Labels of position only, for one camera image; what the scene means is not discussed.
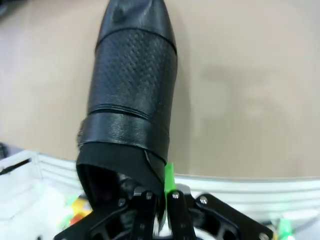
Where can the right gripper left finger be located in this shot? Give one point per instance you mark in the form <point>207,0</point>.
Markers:
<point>142,220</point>

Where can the white plastic crate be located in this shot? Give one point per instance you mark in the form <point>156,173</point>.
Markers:
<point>22,190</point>

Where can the black leather shoe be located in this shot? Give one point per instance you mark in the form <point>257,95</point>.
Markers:
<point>132,87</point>

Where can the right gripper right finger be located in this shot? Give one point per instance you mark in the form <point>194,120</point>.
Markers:
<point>180,220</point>

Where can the yellow orange packet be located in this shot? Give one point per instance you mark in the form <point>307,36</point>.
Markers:
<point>80,207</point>

